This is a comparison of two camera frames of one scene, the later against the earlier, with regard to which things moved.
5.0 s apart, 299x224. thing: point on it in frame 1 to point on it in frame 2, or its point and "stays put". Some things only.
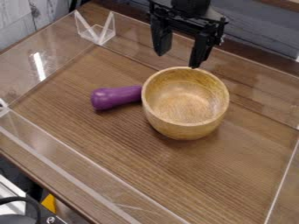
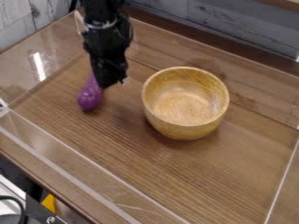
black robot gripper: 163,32 to 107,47
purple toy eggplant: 110,96 to 90,95
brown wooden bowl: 185,101 stays put
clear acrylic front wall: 73,176 stays put
